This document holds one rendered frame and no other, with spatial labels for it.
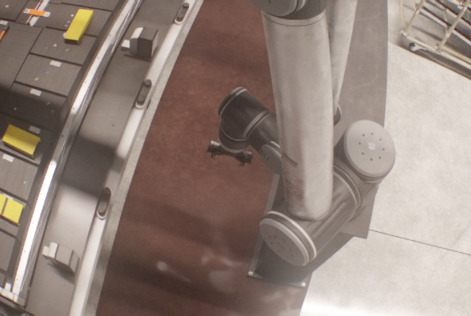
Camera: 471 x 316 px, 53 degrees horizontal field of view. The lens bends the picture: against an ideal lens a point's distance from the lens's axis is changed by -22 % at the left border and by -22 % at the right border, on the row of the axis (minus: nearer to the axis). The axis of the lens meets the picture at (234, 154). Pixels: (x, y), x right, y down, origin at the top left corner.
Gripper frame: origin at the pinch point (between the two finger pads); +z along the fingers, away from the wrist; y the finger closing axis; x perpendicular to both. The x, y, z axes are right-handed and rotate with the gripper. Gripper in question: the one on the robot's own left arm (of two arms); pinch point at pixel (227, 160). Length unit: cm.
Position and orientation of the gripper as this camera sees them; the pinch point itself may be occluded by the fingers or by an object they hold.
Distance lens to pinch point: 198.3
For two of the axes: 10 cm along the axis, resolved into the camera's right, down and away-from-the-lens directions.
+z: -1.4, 4.1, 9.0
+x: 2.4, -8.7, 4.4
